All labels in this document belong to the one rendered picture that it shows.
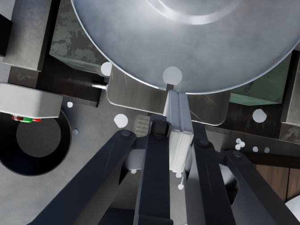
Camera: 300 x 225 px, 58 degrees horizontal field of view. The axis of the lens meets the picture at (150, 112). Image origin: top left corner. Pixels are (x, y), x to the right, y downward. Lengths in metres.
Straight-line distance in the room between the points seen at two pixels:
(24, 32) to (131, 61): 0.24
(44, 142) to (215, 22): 0.94
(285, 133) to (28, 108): 0.44
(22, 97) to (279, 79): 0.43
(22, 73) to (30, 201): 0.79
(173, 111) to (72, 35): 0.32
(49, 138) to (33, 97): 0.67
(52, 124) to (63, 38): 0.71
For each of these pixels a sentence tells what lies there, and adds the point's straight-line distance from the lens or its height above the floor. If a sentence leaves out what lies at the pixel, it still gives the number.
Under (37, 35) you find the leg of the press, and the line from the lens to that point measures 0.50.
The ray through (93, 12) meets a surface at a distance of 0.33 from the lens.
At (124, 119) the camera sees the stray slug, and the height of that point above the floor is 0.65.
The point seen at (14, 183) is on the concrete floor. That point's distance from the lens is 1.24.
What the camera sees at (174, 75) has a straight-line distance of 0.31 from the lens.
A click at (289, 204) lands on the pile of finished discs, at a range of 0.87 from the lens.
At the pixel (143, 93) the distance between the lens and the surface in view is 0.31.
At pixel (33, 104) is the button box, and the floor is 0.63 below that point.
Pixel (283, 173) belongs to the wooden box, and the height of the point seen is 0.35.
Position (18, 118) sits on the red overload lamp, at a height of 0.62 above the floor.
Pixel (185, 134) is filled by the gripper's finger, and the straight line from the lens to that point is 0.16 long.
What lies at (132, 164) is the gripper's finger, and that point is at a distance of 0.15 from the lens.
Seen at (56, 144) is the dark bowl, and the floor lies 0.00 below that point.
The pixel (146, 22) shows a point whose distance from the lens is 0.32.
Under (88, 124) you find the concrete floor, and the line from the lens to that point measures 1.11.
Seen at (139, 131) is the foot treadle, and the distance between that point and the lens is 0.93.
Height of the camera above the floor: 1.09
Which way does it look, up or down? 89 degrees down
